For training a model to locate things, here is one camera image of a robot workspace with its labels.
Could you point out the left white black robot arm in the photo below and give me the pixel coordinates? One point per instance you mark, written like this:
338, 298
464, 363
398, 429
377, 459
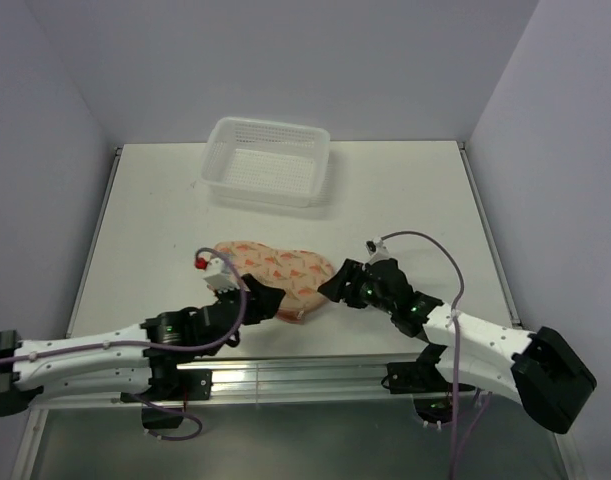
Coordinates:
139, 359

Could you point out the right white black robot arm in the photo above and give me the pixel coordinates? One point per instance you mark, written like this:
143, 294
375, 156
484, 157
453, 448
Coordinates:
538, 370

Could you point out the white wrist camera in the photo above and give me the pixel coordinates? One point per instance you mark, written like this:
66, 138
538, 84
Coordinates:
217, 273
377, 250

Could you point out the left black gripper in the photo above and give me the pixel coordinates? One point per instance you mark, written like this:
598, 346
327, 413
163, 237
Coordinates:
262, 301

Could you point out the peach floral laundry bag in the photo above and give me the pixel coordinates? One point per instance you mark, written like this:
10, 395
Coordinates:
298, 272

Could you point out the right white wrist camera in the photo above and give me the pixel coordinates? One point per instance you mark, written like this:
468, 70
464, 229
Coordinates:
377, 250

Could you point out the aluminium frame rail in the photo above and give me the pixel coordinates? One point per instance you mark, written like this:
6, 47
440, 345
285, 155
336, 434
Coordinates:
252, 381

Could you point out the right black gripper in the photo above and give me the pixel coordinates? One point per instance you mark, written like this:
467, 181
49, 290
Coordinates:
336, 287

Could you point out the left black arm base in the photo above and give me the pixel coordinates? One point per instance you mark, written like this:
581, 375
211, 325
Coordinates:
163, 413

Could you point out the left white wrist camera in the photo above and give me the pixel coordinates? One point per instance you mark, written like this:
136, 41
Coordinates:
217, 273

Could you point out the white perforated plastic basket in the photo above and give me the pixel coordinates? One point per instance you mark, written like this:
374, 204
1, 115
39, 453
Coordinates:
266, 161

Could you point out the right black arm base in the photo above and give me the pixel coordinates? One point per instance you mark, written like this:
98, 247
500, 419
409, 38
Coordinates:
420, 377

